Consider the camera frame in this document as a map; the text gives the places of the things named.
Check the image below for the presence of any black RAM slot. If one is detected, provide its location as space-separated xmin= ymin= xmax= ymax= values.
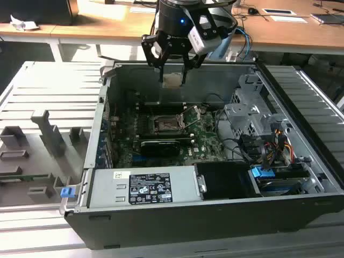
xmin=144 ymin=101 xmax=187 ymax=109
xmin=138 ymin=133 xmax=195 ymax=144

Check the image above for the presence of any pale blue teach pendant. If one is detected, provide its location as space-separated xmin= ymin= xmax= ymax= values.
xmin=207 ymin=33 xmax=238 ymax=61

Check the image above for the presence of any blue cable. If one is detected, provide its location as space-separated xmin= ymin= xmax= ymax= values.
xmin=235 ymin=26 xmax=253 ymax=58

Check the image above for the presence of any blue disk carrier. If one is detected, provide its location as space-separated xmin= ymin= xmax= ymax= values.
xmin=250 ymin=166 xmax=275 ymax=180

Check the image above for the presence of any grey parts rack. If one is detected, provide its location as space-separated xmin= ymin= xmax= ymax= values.
xmin=0 ymin=109 xmax=90 ymax=208

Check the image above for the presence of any crumpled white paper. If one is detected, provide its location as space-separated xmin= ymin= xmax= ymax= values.
xmin=10 ymin=14 xmax=40 ymax=32

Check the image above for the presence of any green motherboard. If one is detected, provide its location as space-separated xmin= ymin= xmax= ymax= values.
xmin=107 ymin=102 xmax=229 ymax=169

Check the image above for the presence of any wooden desk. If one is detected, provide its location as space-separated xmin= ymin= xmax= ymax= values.
xmin=0 ymin=0 xmax=344 ymax=56

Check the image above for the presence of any black graphics card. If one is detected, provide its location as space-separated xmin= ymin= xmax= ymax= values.
xmin=140 ymin=139 xmax=181 ymax=159

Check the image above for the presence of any white framed tablet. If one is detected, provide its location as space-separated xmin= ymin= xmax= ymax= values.
xmin=261 ymin=8 xmax=297 ymax=16

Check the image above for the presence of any green RAM stick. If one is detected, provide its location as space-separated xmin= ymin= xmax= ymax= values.
xmin=0 ymin=174 xmax=36 ymax=183

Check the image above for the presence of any grey notebook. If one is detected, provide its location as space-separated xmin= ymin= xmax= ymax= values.
xmin=311 ymin=12 xmax=344 ymax=26

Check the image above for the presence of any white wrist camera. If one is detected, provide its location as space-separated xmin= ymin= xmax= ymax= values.
xmin=187 ymin=25 xmax=224 ymax=55

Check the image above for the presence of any black open PC case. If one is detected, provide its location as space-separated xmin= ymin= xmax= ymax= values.
xmin=64 ymin=61 xmax=344 ymax=250

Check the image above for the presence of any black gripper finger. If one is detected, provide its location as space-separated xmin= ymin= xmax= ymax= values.
xmin=182 ymin=44 xmax=208 ymax=84
xmin=141 ymin=33 xmax=166 ymax=83

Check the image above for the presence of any white paper sheet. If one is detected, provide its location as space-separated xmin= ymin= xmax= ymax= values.
xmin=269 ymin=15 xmax=309 ymax=24

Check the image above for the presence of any yellow red wire bundle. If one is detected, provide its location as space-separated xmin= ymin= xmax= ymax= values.
xmin=257 ymin=128 xmax=294 ymax=168

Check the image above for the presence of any CPU socket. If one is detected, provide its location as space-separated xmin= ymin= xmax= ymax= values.
xmin=150 ymin=114 xmax=188 ymax=134

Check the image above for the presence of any silver metal drive cage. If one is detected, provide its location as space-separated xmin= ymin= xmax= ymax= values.
xmin=224 ymin=74 xmax=273 ymax=141

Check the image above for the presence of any silver CPU plate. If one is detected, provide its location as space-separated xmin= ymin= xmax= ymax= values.
xmin=162 ymin=72 xmax=183 ymax=88

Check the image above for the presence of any silver power supply unit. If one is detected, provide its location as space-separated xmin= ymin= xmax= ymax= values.
xmin=87 ymin=166 xmax=205 ymax=209

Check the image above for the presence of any black box on desk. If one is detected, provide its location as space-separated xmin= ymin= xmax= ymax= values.
xmin=0 ymin=0 xmax=79 ymax=26

